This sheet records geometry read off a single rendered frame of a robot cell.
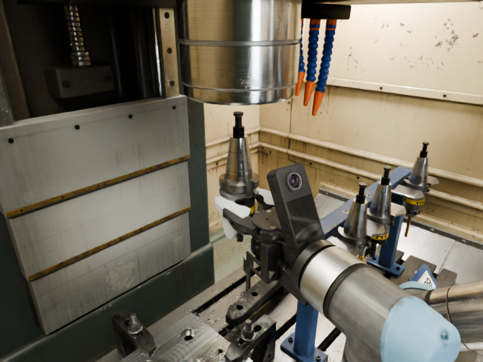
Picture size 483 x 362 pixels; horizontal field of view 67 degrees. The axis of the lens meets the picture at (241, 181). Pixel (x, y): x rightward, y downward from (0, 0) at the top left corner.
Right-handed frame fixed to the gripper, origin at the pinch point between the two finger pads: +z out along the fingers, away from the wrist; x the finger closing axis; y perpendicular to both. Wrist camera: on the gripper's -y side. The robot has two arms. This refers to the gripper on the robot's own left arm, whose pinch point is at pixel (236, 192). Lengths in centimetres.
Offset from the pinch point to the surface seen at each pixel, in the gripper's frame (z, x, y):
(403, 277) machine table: 3, 59, 45
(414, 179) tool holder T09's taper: 3, 53, 12
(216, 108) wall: 96, 48, 13
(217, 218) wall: 96, 46, 68
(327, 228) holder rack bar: -2.2, 19.5, 12.3
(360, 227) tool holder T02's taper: -7.3, 22.8, 10.3
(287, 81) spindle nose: -8.6, 2.4, -18.5
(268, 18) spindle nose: -8.8, -0.9, -25.7
